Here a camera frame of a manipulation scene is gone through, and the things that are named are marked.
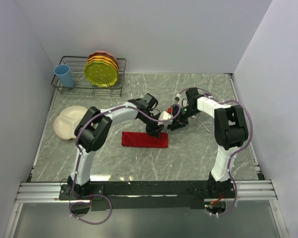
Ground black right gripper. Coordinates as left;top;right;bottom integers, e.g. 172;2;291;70
167;105;201;131

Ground red cloth napkin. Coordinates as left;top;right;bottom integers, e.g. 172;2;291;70
121;131;168;148

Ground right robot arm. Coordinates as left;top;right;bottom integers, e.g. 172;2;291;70
167;87;249;198

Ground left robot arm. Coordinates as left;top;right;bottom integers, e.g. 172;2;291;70
68;93;163;199

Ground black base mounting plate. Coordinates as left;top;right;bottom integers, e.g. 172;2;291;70
59;180;235;211

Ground yellow-green dotted plate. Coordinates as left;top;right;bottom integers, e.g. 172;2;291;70
84;62;118;88

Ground cream divided plate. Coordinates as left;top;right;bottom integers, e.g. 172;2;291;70
53;106;87;140

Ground orange striped plate stack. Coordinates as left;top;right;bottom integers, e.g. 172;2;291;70
85;51;119;73

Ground blue plastic cup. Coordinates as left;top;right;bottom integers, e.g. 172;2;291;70
54;64;75;88

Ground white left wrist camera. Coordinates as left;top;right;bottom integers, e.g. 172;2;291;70
158;108;173;125

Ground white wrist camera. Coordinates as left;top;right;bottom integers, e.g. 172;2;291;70
158;108;173;125
174;94;183;106

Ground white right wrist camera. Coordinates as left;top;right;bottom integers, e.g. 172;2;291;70
174;94;183;106

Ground black wire dish rack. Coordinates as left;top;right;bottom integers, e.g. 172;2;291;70
51;56;127;97

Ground aluminium frame rail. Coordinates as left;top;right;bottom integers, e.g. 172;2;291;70
14;180;278;203

